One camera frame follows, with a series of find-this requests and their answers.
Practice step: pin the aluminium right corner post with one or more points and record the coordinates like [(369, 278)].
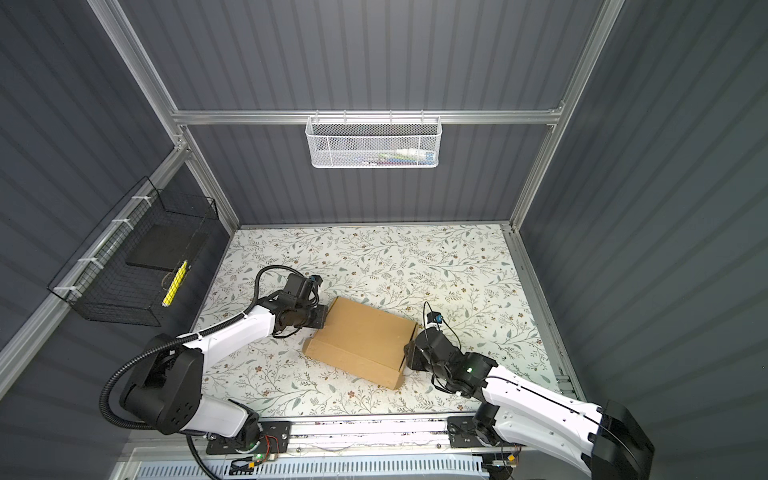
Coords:
[(605, 21)]

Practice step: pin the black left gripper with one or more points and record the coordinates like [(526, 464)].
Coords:
[(320, 315)]

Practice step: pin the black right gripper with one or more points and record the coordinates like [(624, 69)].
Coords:
[(412, 356)]

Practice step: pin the white wire mesh basket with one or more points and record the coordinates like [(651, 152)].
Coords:
[(336, 146)]

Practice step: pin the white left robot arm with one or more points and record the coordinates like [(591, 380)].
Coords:
[(162, 388)]

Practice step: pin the yellow marker pen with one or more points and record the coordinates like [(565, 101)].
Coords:
[(175, 284)]

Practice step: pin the black wire mesh basket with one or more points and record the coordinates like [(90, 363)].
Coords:
[(123, 276)]

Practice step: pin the brown cardboard box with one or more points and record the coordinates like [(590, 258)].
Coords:
[(363, 341)]

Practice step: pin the items in white basket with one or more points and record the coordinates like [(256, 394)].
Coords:
[(400, 157)]

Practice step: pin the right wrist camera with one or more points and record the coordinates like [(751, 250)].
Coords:
[(434, 320)]

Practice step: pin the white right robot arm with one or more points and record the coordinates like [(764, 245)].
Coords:
[(604, 442)]

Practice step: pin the white vented cable duct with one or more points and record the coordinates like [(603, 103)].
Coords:
[(440, 466)]

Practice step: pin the aluminium frame corner post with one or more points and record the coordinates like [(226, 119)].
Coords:
[(127, 43)]

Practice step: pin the aluminium horizontal frame bar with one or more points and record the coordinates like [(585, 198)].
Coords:
[(300, 117)]

